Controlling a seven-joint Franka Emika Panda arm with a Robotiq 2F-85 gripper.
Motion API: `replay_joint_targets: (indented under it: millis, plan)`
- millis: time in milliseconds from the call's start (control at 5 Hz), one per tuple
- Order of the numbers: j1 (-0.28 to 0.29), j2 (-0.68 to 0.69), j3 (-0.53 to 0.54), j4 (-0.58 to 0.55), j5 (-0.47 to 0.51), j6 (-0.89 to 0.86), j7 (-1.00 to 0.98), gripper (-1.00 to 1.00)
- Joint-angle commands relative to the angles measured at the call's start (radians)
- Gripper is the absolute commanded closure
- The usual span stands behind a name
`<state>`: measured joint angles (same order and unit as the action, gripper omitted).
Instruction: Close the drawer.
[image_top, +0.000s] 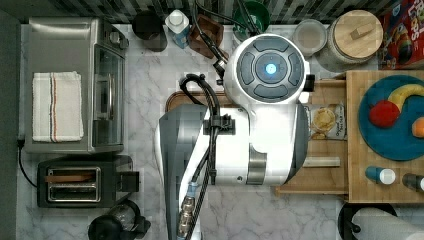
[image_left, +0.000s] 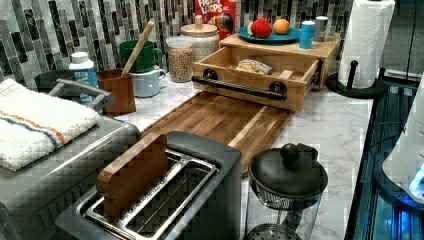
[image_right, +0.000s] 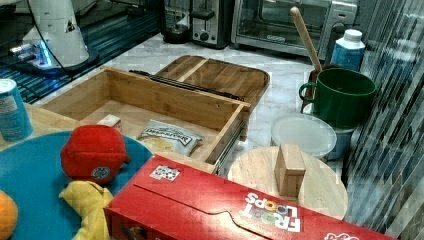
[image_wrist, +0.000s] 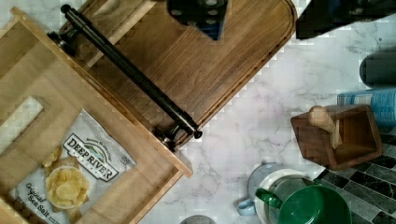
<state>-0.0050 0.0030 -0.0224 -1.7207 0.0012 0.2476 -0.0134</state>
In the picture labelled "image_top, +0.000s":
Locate wooden drawer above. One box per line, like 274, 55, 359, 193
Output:
273, 79, 348, 197

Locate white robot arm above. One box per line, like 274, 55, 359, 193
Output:
155, 34, 310, 240

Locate white stick in drawer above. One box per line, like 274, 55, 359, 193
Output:
303, 157, 341, 168

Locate wooden drawer cabinet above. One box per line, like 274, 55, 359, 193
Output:
342, 70, 423, 203

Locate wooden cutting board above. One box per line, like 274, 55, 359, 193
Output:
165, 91, 237, 112

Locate wooden box with pestle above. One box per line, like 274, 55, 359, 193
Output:
189, 14, 229, 60

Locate white blue milk carton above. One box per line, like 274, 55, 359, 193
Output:
165, 9, 190, 49

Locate green mug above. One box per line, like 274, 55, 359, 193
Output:
233, 0, 270, 41

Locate chips bag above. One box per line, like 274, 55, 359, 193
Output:
304, 103, 347, 140

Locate dark pepper grinder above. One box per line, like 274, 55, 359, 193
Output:
132, 11, 167, 52

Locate clear glass jar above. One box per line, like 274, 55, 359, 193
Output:
291, 19, 327, 57

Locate black french press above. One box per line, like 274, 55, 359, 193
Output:
88, 200, 151, 240

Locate stainless steel toaster oven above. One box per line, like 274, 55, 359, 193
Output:
25, 17, 128, 154

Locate black two-slot toaster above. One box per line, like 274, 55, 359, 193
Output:
37, 153, 140, 208

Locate white striped dish towel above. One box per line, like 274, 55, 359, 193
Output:
32, 71, 84, 143

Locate paper towel roll holder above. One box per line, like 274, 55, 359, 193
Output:
337, 202, 424, 240

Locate jar with wooden lid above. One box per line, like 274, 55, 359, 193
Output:
317, 10, 383, 72

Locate red apple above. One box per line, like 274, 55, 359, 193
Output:
369, 100, 400, 128

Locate blue white shaker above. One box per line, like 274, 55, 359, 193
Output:
365, 166, 396, 185

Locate blue plate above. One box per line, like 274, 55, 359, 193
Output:
358, 75, 424, 161

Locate yellow banana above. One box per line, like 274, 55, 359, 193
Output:
388, 84, 424, 111

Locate red cereal box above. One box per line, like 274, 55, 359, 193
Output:
378, 0, 424, 70

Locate orange fruit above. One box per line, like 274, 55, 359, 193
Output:
412, 117, 424, 138

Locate dark shaker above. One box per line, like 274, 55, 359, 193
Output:
402, 173, 424, 192

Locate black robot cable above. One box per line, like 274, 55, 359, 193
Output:
178, 0, 264, 240

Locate black power cord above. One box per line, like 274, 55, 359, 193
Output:
16, 138, 38, 188

